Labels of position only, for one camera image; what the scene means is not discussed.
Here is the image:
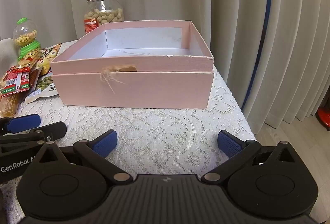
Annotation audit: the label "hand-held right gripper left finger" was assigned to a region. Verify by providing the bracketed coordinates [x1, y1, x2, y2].
[39, 130, 134, 185]

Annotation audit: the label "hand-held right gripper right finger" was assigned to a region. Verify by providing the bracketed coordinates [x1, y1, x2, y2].
[201, 130, 299, 185]

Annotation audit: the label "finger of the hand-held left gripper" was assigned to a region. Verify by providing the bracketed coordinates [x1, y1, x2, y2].
[0, 114, 41, 134]
[0, 121, 68, 149]

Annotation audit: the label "clear breadstick packet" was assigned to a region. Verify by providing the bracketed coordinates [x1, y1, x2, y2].
[0, 90, 27, 118]

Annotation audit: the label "red label snack packet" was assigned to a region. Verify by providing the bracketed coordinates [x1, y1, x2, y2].
[1, 66, 32, 99]

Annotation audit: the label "pink cardboard box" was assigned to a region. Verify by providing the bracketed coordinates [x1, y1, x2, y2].
[50, 20, 215, 109]

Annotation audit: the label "yellow panda snack packet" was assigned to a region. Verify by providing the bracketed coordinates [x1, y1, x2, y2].
[38, 43, 63, 75]

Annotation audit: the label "white blue snack packet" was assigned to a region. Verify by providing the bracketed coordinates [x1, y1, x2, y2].
[24, 72, 61, 105]

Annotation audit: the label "green toy gumball machine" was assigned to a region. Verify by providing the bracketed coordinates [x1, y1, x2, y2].
[13, 17, 42, 61]

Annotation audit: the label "red plastic object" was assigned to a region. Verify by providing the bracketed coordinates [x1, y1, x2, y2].
[316, 107, 330, 129]

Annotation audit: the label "glass peanut jar gold lid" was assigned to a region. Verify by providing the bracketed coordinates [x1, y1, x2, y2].
[83, 0, 125, 35]

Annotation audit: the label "blue fabric strip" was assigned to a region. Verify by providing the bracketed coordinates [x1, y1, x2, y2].
[265, 0, 274, 65]

